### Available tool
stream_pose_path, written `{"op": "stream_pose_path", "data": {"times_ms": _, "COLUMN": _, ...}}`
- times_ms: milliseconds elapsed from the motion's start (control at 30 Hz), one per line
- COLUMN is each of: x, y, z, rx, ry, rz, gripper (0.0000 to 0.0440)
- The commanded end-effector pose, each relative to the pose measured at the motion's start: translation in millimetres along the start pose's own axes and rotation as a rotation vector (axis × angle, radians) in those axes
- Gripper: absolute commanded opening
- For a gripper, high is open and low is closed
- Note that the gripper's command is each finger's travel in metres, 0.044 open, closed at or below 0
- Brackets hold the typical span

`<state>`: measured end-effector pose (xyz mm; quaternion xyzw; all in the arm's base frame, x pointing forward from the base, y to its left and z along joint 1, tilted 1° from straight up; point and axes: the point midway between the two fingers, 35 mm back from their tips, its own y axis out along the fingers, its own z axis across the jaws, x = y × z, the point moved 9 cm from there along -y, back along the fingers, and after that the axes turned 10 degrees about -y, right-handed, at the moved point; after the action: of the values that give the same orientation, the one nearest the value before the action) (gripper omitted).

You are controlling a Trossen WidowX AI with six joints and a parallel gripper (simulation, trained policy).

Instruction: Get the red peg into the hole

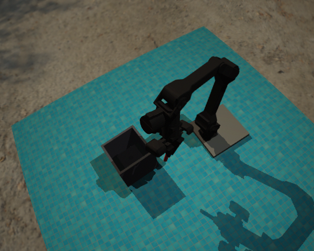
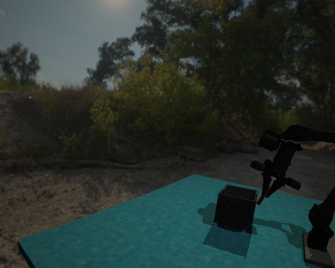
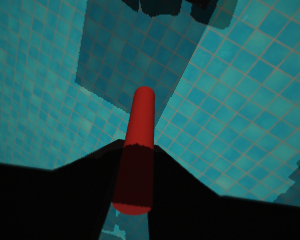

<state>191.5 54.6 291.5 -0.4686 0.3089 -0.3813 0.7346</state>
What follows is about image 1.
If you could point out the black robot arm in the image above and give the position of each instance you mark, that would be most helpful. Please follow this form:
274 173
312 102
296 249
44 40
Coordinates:
178 93

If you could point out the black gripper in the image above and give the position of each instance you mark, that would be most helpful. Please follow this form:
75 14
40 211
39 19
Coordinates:
171 139

